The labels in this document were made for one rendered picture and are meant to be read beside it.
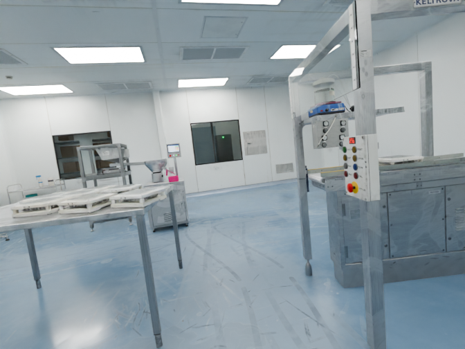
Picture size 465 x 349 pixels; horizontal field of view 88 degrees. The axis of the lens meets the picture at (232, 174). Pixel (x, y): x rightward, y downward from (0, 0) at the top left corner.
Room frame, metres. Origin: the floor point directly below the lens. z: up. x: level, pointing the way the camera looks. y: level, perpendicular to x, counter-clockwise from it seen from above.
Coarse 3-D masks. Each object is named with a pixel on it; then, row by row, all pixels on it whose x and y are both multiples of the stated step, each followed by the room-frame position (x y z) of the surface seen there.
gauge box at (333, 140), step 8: (328, 120) 1.68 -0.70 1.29; (336, 120) 1.68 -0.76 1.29; (312, 128) 1.77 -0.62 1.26; (320, 128) 1.68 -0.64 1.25; (328, 128) 1.68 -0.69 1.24; (336, 128) 1.68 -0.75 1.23; (320, 136) 1.68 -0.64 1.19; (328, 136) 1.68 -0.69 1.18; (336, 136) 1.68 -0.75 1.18; (320, 144) 1.68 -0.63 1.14; (328, 144) 1.68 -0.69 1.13; (336, 144) 1.68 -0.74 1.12
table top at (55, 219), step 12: (168, 192) 2.11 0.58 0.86; (12, 204) 2.19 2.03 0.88; (0, 216) 1.63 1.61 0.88; (36, 216) 1.49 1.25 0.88; (48, 216) 1.44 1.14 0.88; (60, 216) 1.40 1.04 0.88; (72, 216) 1.37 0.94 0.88; (84, 216) 1.34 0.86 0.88; (96, 216) 1.34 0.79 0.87; (108, 216) 1.35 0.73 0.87; (120, 216) 1.35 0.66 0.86; (0, 228) 1.31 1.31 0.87; (12, 228) 1.31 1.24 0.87; (24, 228) 1.32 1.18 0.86
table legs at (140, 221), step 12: (144, 216) 1.41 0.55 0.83; (144, 228) 1.38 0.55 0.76; (144, 240) 1.38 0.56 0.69; (144, 252) 1.38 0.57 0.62; (180, 252) 2.40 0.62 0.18; (36, 264) 2.32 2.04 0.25; (144, 264) 1.38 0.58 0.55; (180, 264) 2.40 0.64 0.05; (36, 276) 2.30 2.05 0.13; (156, 300) 1.41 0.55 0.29; (156, 312) 1.38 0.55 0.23; (156, 324) 1.38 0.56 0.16; (156, 336) 1.38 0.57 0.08
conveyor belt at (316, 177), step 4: (440, 164) 1.75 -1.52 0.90; (444, 164) 1.75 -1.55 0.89; (448, 164) 1.75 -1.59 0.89; (400, 168) 1.75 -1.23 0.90; (404, 168) 1.74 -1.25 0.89; (408, 168) 1.74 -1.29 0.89; (312, 176) 1.91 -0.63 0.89; (316, 176) 1.84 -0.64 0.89; (332, 176) 1.74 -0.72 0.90; (336, 176) 1.73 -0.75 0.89; (340, 176) 1.73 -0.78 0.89; (312, 180) 1.92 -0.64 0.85; (316, 180) 1.81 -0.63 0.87; (320, 180) 1.73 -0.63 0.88
